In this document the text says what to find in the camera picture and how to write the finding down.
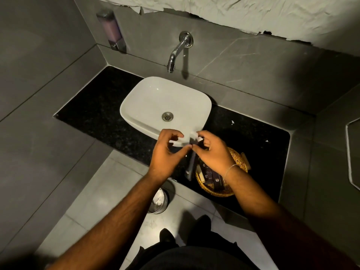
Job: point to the metal waste bin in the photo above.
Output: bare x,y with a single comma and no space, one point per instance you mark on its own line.
163,206

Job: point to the chrome wall faucet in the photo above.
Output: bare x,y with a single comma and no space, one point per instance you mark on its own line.
177,50

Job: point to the woven wicker basket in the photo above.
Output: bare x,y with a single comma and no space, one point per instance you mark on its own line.
239,160

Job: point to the metal sink drain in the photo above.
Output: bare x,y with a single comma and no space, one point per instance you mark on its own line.
167,116

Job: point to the dark toiletry box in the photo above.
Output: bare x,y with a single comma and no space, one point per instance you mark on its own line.
208,174
218,182

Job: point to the white ceramic sink basin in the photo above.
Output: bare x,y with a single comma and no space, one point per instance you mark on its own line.
166,101

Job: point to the person's black shoe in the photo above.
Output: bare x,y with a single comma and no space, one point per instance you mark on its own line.
200,226
167,237

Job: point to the person's black trousers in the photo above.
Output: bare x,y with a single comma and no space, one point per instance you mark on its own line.
197,257

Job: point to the person's right thumb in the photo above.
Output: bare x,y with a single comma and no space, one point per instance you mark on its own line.
199,151

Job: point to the white bin liner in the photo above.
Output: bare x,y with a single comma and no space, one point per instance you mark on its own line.
159,198

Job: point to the wall mirror with light edge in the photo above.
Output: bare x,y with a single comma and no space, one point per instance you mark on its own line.
353,154

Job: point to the person's right forearm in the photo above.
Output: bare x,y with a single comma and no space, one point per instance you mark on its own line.
267,210

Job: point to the person's left thumb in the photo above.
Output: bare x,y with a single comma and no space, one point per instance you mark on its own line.
182,153

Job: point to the cream toiletry packet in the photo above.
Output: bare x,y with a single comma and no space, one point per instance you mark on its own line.
200,174

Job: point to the crumpled white paper covering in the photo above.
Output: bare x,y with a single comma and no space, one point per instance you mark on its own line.
253,14

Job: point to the long clear plastic packet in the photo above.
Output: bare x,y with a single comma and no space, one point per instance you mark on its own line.
191,165

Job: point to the person's left hand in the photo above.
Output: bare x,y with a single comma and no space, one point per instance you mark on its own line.
161,160

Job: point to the person's right hand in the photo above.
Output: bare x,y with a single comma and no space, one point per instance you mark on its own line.
216,156

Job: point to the person's left forearm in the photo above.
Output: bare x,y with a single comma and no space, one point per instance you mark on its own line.
118,222

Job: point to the person's black left shoe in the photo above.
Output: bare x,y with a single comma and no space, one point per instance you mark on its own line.
167,237

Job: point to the wall soap dispenser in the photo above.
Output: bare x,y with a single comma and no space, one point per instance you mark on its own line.
112,30

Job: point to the person's black right shoe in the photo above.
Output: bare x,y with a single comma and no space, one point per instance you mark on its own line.
200,226

